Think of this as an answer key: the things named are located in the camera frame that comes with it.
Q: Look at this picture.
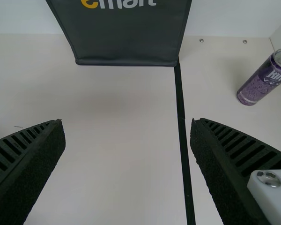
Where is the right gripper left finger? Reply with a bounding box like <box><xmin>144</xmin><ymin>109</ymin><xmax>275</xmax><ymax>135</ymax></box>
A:
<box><xmin>0</xmin><ymin>119</ymin><xmax>67</xmax><ymax>225</ymax></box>

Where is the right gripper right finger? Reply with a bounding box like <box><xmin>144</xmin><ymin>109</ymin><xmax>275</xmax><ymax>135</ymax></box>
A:
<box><xmin>189</xmin><ymin>117</ymin><xmax>281</xmax><ymax>225</ymax></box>

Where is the black strip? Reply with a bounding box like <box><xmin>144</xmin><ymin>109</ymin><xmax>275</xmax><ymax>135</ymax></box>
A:
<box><xmin>173</xmin><ymin>59</ymin><xmax>196</xmax><ymax>225</ymax></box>

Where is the purple can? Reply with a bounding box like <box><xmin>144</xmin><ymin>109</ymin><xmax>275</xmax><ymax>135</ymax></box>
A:
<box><xmin>236</xmin><ymin>48</ymin><xmax>281</xmax><ymax>106</ymax></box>

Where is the dark grey bag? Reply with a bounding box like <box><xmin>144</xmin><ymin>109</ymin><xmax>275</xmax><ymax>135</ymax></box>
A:
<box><xmin>45</xmin><ymin>0</ymin><xmax>193</xmax><ymax>68</ymax></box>

